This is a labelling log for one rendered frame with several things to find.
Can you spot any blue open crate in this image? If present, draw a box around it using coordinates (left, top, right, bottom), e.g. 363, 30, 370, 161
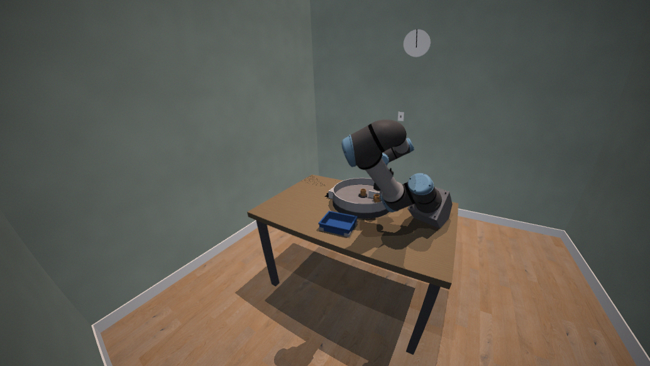
318, 211, 357, 237

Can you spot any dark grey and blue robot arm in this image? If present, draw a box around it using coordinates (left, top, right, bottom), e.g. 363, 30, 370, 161
342, 119, 442, 213

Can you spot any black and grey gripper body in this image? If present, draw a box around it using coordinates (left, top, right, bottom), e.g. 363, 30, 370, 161
373, 168, 394, 191

